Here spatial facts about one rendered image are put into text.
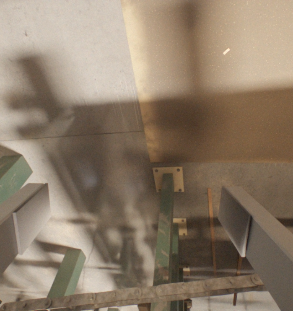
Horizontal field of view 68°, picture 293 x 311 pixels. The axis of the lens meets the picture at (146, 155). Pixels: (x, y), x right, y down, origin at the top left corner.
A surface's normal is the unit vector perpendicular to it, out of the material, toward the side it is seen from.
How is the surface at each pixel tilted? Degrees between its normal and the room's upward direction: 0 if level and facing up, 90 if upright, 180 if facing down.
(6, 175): 90
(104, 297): 90
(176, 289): 90
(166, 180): 90
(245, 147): 0
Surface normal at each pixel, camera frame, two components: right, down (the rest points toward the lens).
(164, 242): -0.15, -0.79
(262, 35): -0.12, 0.61
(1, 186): 0.98, -0.04
